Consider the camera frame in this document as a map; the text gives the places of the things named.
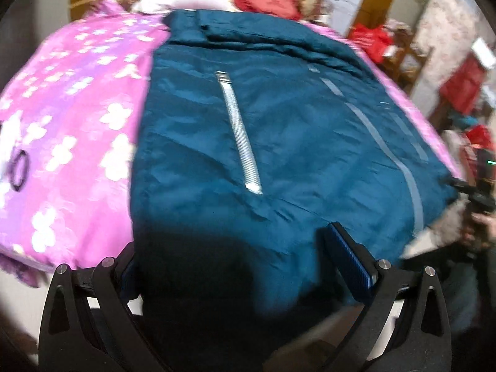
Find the wooden chair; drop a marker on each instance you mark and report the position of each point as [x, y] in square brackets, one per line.
[407, 58]

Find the red shopping bag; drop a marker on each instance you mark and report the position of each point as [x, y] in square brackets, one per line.
[368, 40]

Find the teal quilted zip jacket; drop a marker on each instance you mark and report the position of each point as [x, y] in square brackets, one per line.
[271, 143]

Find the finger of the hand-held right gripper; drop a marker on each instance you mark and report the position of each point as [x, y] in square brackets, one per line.
[459, 186]

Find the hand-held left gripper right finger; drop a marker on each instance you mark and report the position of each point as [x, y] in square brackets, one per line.
[348, 259]

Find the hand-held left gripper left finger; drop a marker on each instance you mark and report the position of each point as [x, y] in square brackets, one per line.
[97, 290]

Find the pale floral curtain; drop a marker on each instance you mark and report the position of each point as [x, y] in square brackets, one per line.
[445, 35]

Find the red cloth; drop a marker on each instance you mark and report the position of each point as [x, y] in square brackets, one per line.
[465, 81]

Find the person's right hand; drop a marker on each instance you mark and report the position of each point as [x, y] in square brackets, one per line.
[482, 228]

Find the pink floral blanket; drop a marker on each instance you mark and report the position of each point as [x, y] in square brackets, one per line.
[69, 124]

